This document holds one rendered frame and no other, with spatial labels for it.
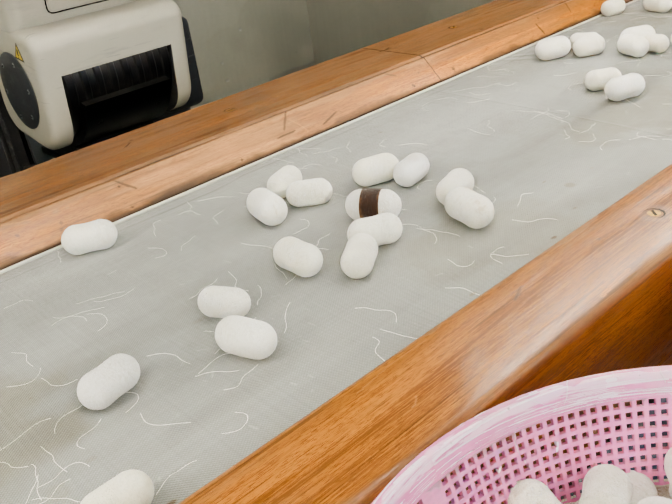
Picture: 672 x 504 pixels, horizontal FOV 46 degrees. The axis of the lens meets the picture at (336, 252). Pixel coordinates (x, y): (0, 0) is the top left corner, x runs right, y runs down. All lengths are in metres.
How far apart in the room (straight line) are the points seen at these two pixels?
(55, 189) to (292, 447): 0.36
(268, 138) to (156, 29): 0.48
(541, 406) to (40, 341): 0.28
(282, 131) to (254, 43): 2.35
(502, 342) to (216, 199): 0.31
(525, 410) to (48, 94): 0.86
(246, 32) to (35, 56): 2.00
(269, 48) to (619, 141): 2.52
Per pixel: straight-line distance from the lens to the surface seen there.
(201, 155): 0.65
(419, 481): 0.29
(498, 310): 0.38
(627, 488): 0.33
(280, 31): 3.11
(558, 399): 0.32
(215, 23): 2.93
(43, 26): 1.10
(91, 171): 0.64
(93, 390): 0.39
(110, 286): 0.51
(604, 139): 0.64
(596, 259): 0.42
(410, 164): 0.57
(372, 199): 0.51
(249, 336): 0.40
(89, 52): 1.09
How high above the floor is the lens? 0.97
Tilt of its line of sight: 28 degrees down
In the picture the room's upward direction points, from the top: 8 degrees counter-clockwise
